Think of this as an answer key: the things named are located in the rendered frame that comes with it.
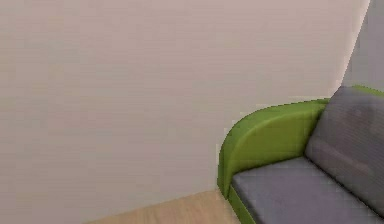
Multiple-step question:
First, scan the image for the green sofa with grey cushions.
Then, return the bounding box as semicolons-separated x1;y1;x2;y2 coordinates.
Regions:
217;84;384;224

